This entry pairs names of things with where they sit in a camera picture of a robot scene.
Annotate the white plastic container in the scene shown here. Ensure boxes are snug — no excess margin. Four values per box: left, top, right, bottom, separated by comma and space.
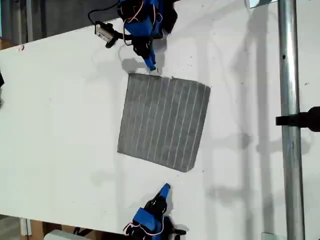
43, 229, 79, 240

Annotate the steel post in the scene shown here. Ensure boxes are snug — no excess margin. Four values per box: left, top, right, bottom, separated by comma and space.
276, 0, 306, 240

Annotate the black camera stalk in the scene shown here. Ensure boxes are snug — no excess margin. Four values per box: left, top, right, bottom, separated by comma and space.
104, 30, 133, 50

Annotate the grey striped towel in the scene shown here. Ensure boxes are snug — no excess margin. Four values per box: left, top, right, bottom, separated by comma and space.
116, 72, 212, 174

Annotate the black camera cable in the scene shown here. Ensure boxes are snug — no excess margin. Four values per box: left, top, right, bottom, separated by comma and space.
87, 0, 121, 26

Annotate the black clamp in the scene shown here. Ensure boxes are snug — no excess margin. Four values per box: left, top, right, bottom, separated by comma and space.
275, 106, 320, 133

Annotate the brown cardboard box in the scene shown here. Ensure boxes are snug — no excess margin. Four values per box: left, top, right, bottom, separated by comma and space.
29, 219, 118, 240

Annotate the white table leg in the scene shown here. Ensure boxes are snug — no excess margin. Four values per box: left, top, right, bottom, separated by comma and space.
19, 217, 32, 237

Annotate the black white camera box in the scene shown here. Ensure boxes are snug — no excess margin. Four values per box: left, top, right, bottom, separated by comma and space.
94, 21, 115, 42

